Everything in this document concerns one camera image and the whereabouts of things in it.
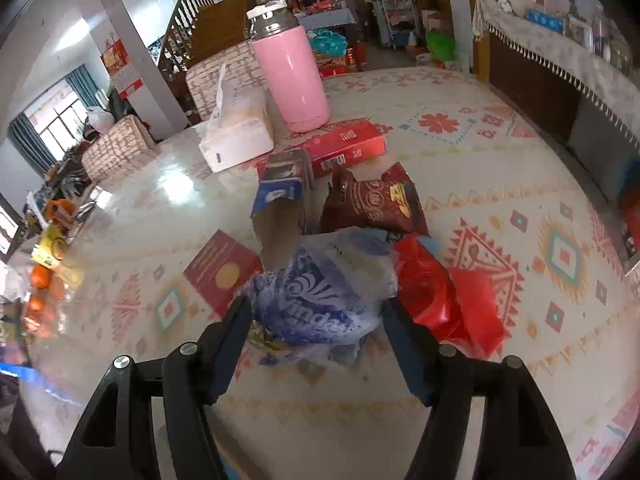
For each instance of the tasselled leaf-print cloth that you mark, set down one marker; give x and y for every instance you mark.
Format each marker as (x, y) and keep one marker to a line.
(550, 50)

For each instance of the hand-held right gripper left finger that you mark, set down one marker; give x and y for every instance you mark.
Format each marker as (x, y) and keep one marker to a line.
(234, 342)

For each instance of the green bag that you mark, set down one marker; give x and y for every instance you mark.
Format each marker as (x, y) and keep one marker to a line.
(441, 46)

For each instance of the white rack shelf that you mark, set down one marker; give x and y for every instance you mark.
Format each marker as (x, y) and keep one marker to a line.
(395, 20)

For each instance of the flat red box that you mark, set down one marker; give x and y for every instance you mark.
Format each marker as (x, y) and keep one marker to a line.
(345, 147)

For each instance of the red plastic bag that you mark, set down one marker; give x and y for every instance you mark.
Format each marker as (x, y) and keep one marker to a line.
(430, 290)

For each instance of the dark red snack bag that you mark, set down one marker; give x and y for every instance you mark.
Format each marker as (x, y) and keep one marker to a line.
(370, 205)

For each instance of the blue and white plastic bag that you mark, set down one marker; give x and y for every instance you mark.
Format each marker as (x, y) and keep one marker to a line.
(320, 290)

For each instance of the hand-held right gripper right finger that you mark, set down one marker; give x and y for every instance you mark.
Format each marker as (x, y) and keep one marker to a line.
(406, 355)

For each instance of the white tissue box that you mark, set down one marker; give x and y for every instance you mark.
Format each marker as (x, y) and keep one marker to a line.
(235, 135)

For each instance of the blue carton box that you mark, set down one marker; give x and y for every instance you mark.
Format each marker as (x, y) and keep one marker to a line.
(277, 195)

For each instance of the teal window curtain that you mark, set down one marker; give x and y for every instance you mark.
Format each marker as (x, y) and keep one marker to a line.
(82, 85)
(30, 142)

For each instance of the wooden staircase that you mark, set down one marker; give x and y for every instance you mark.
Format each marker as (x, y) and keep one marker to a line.
(200, 25)

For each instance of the patterned chair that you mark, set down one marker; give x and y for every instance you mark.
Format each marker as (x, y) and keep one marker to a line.
(117, 147)
(220, 75)

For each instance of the red envelope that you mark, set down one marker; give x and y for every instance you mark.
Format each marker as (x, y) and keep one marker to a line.
(220, 270)

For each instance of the checked cloth table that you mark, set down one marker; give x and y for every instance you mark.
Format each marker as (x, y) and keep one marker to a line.
(330, 17)

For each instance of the red wall calendar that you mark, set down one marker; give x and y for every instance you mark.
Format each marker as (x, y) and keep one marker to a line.
(122, 67)

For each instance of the yellow packet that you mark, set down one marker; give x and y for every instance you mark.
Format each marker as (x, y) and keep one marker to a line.
(50, 247)

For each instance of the pink thermos bottle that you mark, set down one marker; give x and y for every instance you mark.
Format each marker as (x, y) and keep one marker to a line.
(290, 75)

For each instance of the teal bag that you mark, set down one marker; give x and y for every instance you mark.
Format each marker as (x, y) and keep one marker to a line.
(327, 41)

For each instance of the dark wooden cabinet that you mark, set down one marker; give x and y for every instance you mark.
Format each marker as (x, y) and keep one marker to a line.
(535, 90)

